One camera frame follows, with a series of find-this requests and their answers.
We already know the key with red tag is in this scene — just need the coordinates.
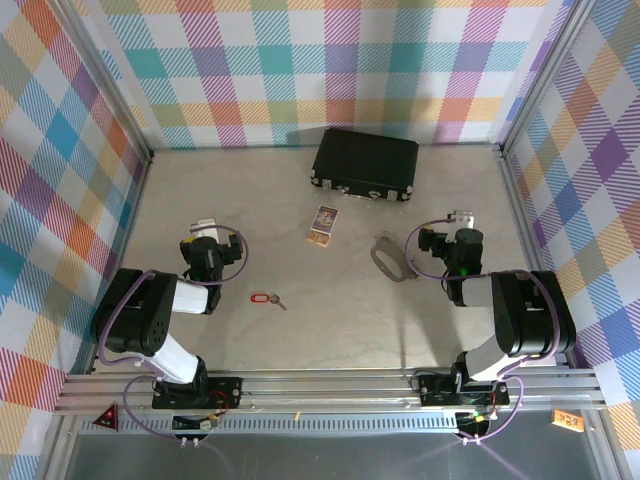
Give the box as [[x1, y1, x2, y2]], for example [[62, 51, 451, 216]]
[[249, 292, 289, 312]]

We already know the small printed card box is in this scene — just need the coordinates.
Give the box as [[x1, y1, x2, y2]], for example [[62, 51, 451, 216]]
[[306, 204, 340, 247]]

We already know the black hard case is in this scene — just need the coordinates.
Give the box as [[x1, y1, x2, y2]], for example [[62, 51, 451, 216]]
[[309, 127, 420, 203]]

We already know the red triangle sticker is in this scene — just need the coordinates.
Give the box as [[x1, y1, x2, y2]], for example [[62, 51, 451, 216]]
[[95, 402, 120, 432]]

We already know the orange paper tag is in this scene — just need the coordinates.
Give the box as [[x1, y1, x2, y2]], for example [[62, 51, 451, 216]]
[[552, 408, 586, 431]]

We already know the perforated metal strip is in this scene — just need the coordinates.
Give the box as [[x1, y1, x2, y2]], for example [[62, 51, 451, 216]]
[[77, 415, 501, 435]]

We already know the brushed metal front panel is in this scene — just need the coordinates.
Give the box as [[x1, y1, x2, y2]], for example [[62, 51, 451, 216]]
[[47, 415, 626, 480]]

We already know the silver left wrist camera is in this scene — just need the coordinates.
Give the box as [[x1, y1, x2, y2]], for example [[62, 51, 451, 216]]
[[188, 217, 220, 242]]

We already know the aluminium frame side rail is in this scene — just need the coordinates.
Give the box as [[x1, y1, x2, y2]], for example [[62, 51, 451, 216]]
[[82, 149, 154, 374], [498, 147, 574, 369]]

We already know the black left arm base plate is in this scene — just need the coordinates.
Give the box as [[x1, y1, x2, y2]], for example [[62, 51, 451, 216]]
[[151, 375, 245, 411]]

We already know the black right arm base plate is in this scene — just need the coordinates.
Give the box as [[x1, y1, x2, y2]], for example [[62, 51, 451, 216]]
[[417, 372, 511, 409]]

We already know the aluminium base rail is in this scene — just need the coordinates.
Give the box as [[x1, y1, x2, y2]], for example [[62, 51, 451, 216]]
[[54, 369, 609, 416]]

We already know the aluminium frame post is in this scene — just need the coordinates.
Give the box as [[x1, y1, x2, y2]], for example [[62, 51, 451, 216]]
[[492, 0, 599, 159], [52, 0, 156, 164]]

